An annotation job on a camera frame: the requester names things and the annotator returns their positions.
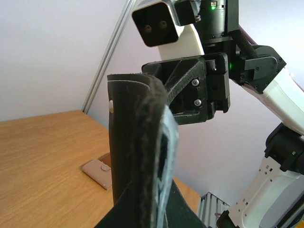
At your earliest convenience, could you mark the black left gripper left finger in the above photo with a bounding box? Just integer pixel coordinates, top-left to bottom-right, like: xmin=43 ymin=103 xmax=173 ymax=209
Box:
xmin=95 ymin=185 xmax=141 ymax=228

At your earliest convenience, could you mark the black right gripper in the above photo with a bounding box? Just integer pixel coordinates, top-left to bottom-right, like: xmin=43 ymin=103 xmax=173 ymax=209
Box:
xmin=142 ymin=52 xmax=230 ymax=125

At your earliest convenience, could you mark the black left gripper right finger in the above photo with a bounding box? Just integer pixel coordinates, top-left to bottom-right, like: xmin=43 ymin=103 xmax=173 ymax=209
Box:
xmin=166 ymin=180 xmax=206 ymax=228

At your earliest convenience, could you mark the black leather card holder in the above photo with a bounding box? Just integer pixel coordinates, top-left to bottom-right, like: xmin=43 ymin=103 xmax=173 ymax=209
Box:
xmin=107 ymin=74 xmax=179 ymax=228

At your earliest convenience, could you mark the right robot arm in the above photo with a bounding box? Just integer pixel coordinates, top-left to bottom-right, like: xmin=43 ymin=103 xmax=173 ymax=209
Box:
xmin=132 ymin=0 xmax=304 ymax=228

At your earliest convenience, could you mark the beige leather card holder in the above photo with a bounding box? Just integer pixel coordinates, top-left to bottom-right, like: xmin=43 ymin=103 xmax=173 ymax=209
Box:
xmin=81 ymin=159 xmax=112 ymax=190

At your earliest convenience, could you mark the brown leather card holder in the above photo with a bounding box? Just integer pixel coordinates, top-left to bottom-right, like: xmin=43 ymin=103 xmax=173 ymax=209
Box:
xmin=98 ymin=153 xmax=111 ymax=167

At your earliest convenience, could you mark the aluminium rail frame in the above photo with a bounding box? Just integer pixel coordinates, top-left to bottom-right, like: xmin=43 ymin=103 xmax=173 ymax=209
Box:
xmin=197 ymin=192 xmax=229 ymax=228

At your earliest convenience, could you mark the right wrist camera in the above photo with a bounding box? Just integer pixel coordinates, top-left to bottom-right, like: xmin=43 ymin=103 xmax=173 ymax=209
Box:
xmin=132 ymin=0 xmax=204 ymax=61

